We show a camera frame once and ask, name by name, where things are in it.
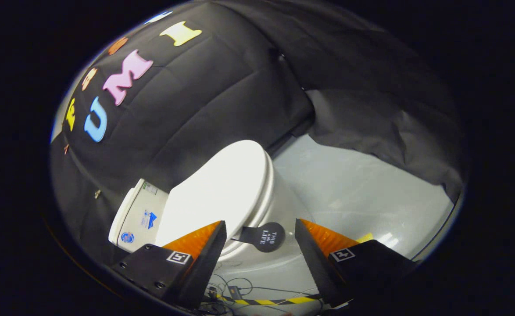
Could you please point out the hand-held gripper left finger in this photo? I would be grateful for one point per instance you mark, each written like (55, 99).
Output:
(200, 272)

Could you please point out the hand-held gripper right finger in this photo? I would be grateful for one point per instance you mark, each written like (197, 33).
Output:
(316, 267)

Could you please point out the black round lid tab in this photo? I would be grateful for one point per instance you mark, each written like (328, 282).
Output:
(266, 237)

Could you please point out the white toilet lid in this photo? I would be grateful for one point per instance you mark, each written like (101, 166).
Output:
(222, 188)

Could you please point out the white toilet bowl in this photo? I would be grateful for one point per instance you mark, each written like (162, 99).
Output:
(284, 206)

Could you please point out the white toilet tank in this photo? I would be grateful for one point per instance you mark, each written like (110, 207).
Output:
(137, 215)

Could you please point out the yellow black hazard tape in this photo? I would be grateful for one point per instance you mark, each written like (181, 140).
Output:
(266, 302)

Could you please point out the black backdrop cloth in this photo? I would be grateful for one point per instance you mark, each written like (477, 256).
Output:
(222, 87)

